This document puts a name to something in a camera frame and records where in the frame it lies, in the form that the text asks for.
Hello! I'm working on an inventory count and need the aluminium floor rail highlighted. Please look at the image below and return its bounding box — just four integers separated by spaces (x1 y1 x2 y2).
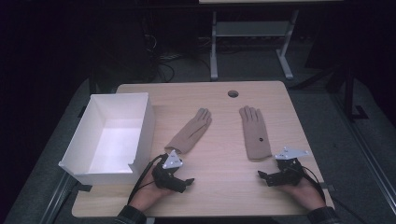
330 90 396 216
38 171 78 224

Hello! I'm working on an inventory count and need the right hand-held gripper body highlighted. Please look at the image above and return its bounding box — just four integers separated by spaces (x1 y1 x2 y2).
266 147 310 188

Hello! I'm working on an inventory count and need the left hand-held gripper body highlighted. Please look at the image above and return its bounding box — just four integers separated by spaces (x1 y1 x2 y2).
151 149 187 192

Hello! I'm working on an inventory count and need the person's right hand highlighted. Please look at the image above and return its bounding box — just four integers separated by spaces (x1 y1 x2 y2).
284 176 327 212

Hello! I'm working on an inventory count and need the white box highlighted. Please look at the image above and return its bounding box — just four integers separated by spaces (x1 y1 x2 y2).
58 91 156 187

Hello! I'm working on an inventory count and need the grey metal table frame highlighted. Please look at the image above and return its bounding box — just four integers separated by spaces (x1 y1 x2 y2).
209 8 300 82

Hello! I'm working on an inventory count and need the person's left hand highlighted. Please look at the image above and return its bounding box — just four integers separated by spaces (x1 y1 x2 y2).
128 167 176 213

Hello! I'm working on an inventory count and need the black stand foot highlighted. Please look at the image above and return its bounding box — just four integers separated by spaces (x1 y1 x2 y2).
342 63 370 123

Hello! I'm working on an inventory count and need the plain beige glove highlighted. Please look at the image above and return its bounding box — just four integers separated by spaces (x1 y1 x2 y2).
163 107 213 155

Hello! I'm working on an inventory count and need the tangle of floor cables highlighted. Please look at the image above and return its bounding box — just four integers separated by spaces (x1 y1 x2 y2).
141 15 213 82

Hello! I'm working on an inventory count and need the beige glove with dark dot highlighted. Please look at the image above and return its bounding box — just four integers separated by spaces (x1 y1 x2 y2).
238 105 273 161

